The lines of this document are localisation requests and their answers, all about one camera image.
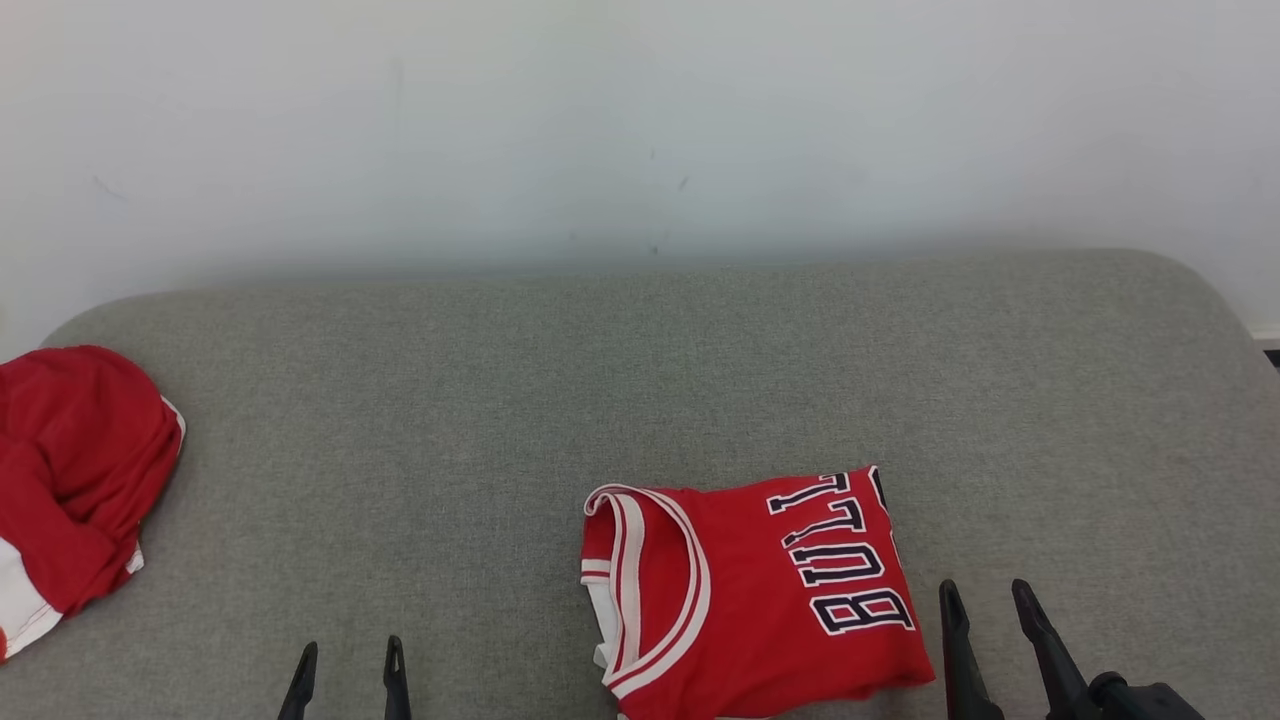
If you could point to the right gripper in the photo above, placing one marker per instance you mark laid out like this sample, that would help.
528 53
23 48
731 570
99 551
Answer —
1150 702

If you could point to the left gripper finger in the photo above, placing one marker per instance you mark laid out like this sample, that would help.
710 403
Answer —
397 690
299 690

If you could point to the red Bulls basketball jersey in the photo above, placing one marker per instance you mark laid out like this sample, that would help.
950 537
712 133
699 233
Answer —
750 600

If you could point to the red shorts with white trim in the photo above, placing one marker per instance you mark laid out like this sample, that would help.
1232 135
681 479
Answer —
70 470

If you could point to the grey fabric sofa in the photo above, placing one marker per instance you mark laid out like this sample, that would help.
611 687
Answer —
450 400

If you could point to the white wall baseboard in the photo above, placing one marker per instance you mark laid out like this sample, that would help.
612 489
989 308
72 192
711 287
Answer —
1265 335

